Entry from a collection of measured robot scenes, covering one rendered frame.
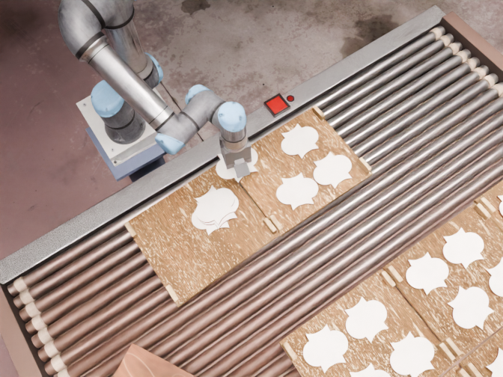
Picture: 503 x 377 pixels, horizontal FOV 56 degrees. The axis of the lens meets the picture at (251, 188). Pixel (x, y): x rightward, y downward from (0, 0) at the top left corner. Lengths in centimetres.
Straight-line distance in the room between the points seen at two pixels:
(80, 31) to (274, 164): 80
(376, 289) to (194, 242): 62
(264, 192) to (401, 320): 61
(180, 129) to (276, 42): 203
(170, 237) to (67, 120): 167
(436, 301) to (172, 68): 222
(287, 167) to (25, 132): 193
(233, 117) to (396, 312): 80
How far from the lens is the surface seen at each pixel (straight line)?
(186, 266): 161
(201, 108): 136
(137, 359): 148
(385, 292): 162
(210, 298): 159
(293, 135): 178
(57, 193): 294
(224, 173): 156
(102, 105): 167
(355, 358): 157
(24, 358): 169
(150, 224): 168
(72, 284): 171
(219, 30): 337
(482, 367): 168
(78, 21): 134
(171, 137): 133
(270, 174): 171
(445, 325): 166
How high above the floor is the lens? 247
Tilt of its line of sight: 66 degrees down
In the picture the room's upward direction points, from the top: 3 degrees counter-clockwise
